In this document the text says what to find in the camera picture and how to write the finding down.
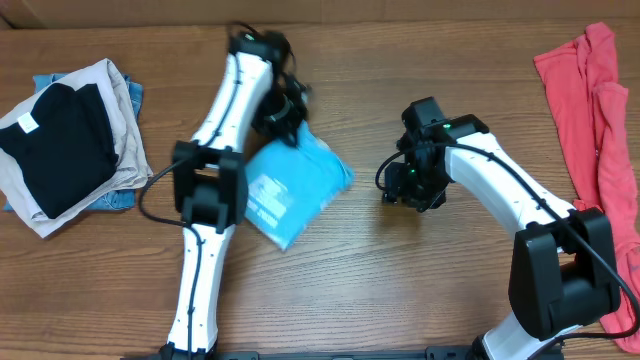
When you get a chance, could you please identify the folded blue jeans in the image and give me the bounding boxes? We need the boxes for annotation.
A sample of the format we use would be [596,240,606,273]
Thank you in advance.
[3,73,145,213]

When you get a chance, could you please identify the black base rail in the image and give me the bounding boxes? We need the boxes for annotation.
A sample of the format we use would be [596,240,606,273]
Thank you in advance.
[119,344,566,360]

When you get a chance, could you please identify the red t-shirt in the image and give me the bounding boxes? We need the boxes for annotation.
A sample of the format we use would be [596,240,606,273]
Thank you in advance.
[532,21,640,354]

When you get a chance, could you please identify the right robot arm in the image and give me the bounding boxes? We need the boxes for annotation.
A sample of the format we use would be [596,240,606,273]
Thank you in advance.
[376,97,621,359]

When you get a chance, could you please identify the folded black t-shirt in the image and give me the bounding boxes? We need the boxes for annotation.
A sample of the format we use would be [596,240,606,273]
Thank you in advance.
[1,83,119,219]

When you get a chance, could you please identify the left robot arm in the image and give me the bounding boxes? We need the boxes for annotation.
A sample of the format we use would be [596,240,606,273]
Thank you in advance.
[157,28,307,359]

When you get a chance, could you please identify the light blue printed t-shirt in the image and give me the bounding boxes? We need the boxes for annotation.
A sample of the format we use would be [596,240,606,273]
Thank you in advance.
[245,122,355,251]

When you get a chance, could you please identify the folded beige garment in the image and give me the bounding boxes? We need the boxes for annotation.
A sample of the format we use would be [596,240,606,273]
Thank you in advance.
[1,58,153,238]

